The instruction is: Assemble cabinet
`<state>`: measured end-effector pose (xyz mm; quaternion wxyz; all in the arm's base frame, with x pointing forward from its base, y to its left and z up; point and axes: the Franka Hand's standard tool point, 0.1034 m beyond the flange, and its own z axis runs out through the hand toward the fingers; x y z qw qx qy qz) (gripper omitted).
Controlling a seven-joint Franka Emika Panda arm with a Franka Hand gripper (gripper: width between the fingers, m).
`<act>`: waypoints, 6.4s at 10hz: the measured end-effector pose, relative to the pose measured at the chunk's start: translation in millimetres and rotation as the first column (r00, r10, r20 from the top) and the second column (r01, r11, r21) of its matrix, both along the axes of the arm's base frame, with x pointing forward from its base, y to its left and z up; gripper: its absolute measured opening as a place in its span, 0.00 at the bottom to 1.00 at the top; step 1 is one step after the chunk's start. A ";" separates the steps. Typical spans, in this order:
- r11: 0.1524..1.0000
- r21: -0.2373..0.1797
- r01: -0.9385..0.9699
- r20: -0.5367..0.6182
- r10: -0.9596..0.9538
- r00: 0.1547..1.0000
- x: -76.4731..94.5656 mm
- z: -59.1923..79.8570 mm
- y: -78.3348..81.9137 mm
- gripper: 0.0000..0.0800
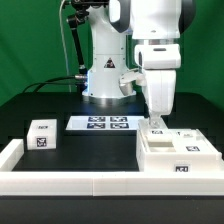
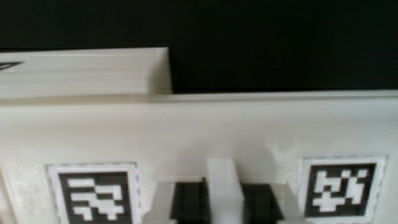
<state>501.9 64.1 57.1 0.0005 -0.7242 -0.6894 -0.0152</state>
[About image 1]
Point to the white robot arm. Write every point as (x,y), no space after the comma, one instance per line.
(122,43)

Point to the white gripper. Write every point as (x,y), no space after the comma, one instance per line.
(158,64)

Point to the white base tag plate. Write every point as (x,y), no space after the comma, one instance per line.
(107,123)

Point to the small white cabinet top block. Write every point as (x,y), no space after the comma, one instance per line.
(42,134)

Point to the white cabinet body box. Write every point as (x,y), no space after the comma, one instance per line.
(162,157)

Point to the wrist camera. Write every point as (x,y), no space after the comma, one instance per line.
(129,78)

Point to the white U-shaped obstacle fence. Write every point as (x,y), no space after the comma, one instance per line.
(100,183)

